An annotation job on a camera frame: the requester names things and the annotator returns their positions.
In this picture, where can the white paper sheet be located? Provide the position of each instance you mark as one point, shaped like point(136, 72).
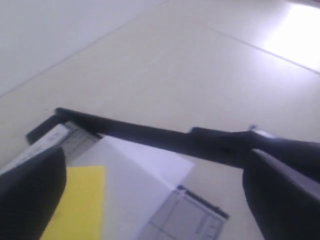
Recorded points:
point(137, 180)

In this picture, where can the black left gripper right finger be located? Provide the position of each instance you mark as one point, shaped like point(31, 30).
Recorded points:
point(284, 199)

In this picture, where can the yellow cube block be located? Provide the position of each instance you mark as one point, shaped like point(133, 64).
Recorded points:
point(79, 213)

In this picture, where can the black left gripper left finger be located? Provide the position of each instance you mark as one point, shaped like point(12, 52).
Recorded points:
point(30, 193)

